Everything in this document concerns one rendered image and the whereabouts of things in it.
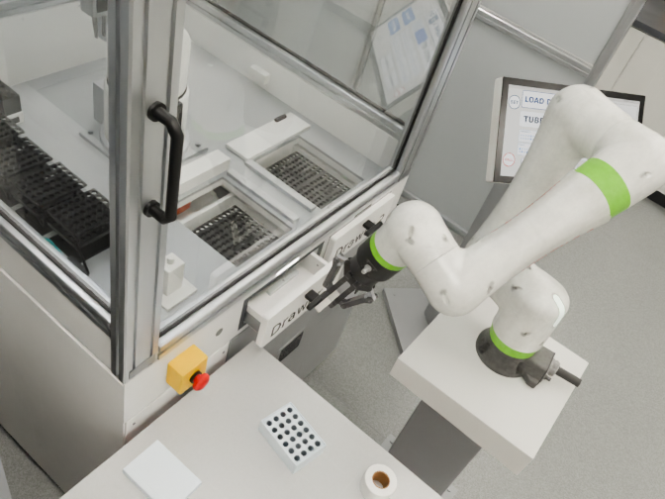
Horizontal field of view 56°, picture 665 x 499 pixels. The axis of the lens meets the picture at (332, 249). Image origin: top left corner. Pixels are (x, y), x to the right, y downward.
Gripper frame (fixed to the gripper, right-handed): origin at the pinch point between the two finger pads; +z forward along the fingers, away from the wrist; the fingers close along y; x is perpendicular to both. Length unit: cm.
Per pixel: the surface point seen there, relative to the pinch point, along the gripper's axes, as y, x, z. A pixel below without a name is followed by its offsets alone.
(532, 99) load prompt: -6, 92, -22
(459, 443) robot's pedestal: 52, 19, 20
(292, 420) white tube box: 14.7, -21.7, 8.2
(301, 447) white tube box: 19.8, -25.0, 6.4
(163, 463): 3.6, -46.4, 14.2
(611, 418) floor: 114, 120, 57
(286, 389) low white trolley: 9.5, -14.8, 13.8
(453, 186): -1, 166, 76
